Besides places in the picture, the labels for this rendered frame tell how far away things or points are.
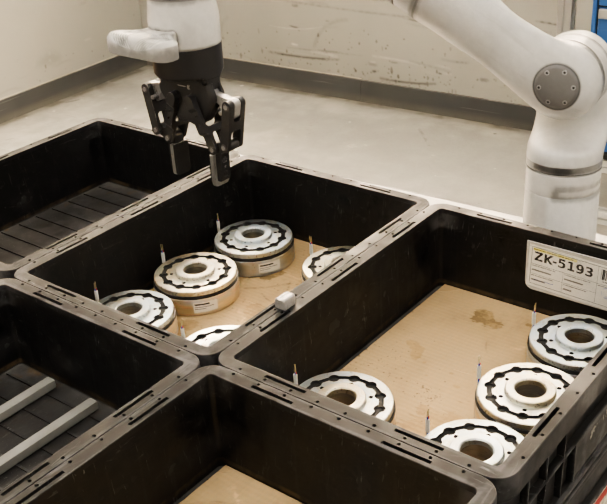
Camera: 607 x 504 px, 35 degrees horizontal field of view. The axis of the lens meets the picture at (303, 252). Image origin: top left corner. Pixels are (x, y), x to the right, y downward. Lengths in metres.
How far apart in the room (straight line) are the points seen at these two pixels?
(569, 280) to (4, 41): 3.65
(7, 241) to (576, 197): 0.77
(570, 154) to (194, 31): 0.48
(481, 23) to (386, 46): 3.02
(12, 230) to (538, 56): 0.76
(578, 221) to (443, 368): 0.30
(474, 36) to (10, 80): 3.52
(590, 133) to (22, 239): 0.77
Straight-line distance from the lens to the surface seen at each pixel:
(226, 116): 1.03
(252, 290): 1.20
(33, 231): 1.43
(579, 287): 1.11
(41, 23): 4.63
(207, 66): 1.03
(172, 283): 1.17
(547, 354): 1.02
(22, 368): 1.12
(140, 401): 0.86
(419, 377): 1.03
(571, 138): 1.23
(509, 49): 1.17
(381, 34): 4.20
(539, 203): 1.24
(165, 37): 1.00
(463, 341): 1.09
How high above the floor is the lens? 1.43
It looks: 28 degrees down
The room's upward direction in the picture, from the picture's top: 4 degrees counter-clockwise
